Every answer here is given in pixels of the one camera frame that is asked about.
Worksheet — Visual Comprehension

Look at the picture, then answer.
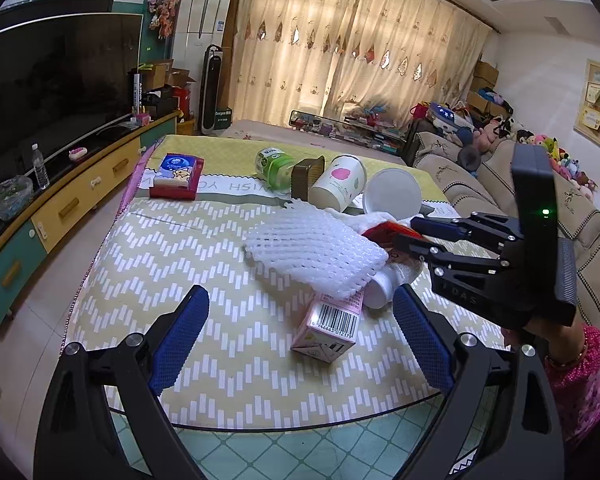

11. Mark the white round lid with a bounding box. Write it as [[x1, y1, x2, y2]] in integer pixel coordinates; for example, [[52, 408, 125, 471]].
[[361, 167, 423, 218]]

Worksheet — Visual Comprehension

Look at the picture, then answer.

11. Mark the stack of cardboard boxes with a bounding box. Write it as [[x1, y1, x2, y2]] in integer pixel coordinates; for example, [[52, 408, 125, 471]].
[[467, 61, 514, 117]]

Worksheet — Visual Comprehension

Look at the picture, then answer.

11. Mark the red snack packet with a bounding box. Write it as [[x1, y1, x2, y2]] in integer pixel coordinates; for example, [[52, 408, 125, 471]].
[[362, 221, 424, 247]]

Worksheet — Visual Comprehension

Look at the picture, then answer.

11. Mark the clear water bottle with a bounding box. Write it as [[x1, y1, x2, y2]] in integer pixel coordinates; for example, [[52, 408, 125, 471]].
[[30, 143, 51, 191]]

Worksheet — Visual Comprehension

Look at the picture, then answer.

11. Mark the pink drink carton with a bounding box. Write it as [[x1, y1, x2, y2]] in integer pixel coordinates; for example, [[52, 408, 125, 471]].
[[290, 292, 366, 364]]

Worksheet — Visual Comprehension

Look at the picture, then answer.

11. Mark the black box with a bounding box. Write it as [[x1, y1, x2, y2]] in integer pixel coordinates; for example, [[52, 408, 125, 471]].
[[143, 88, 179, 117]]

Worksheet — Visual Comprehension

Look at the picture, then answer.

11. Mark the star printed bag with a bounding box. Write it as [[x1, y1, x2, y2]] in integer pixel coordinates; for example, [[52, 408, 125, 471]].
[[427, 102, 459, 127]]

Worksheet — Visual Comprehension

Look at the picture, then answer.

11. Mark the green checked cloth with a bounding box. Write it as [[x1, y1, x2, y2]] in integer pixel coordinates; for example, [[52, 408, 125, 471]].
[[109, 399, 482, 480]]

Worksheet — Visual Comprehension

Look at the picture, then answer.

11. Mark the grey round cushion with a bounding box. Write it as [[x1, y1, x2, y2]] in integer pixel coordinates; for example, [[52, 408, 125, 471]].
[[457, 144, 482, 169]]

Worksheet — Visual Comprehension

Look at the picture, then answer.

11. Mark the small white plastic bottle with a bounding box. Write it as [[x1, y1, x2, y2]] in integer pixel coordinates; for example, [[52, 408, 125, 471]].
[[362, 259, 422, 310]]

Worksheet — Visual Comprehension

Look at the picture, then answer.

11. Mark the beige patterned curtain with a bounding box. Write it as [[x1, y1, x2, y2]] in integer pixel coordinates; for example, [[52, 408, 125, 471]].
[[324, 0, 492, 132], [221, 0, 362, 127]]

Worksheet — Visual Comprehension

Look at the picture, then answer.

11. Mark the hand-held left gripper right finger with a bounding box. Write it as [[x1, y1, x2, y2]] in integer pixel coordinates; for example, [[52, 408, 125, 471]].
[[391, 283, 566, 480]]

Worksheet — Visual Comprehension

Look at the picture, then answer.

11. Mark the white paper sheet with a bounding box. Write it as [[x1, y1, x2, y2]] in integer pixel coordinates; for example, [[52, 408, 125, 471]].
[[419, 200, 459, 219]]

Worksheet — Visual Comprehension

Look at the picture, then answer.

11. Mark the white foam fruit net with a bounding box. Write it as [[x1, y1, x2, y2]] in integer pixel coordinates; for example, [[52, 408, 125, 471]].
[[243, 199, 390, 303]]

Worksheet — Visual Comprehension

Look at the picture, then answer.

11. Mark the black white tower fan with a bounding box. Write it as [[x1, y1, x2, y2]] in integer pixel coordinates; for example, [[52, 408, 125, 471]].
[[199, 44, 225, 136]]

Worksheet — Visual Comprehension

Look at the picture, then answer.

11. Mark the pile of plush toys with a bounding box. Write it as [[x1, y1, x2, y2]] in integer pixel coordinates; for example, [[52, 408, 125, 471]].
[[472, 114, 600, 202]]

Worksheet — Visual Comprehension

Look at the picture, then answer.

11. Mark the tall white box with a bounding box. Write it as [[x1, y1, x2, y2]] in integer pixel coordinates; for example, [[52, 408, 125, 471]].
[[131, 71, 144, 119]]

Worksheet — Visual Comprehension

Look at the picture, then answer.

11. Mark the low glass table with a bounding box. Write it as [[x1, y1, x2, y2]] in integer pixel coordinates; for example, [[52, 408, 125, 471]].
[[288, 108, 414, 156]]

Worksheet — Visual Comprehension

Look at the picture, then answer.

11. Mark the beige sofa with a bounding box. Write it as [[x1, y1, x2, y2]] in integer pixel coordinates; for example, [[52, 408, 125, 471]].
[[404, 129, 600, 343]]

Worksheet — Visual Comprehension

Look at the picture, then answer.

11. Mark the open cardboard box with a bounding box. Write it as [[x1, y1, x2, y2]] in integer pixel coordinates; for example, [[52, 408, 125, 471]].
[[141, 59, 175, 90], [167, 68, 197, 91]]

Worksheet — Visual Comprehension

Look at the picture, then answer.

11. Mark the brown plastic tray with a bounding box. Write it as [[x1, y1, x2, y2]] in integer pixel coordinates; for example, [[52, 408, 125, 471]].
[[290, 155, 327, 201]]

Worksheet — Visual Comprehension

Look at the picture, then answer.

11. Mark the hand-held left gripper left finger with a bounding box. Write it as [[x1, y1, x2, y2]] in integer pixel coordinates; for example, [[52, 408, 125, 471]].
[[32, 284, 211, 480]]

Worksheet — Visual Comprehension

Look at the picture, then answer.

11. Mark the artificial flower bunch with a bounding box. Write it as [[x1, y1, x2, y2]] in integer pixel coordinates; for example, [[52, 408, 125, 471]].
[[147, 0, 182, 39]]

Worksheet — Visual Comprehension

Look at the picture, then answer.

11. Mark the glass bowl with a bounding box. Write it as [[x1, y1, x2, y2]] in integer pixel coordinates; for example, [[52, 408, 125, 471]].
[[0, 175, 35, 221]]

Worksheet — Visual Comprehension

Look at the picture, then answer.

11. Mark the red tray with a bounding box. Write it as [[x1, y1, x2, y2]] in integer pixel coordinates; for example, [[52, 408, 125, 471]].
[[148, 155, 205, 201]]

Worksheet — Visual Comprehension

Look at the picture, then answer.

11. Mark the black television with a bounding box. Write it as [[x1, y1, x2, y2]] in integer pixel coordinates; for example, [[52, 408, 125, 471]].
[[0, 11, 145, 202]]

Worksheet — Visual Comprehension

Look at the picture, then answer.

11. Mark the white crumpled tissue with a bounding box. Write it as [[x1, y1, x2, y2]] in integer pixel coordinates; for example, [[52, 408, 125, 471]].
[[349, 209, 417, 235]]

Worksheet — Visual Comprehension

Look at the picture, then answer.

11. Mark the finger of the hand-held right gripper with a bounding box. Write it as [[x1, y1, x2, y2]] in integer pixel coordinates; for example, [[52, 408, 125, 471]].
[[391, 234, 512, 281], [409, 211, 525, 253]]

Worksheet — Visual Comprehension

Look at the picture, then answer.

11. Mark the green clear plastic bottle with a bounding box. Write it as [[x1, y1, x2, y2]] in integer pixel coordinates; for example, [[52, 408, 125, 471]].
[[254, 146, 302, 191]]

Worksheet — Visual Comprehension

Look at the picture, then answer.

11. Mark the blue tissue pack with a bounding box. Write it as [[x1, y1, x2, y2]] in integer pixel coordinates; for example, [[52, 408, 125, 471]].
[[155, 153, 204, 192]]

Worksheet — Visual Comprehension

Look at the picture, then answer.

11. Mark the white paper cup pink leaf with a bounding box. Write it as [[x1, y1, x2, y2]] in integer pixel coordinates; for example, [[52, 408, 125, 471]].
[[307, 154, 368, 212]]

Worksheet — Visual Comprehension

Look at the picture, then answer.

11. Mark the white standing air conditioner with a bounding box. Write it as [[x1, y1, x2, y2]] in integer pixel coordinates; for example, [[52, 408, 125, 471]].
[[171, 0, 240, 135]]

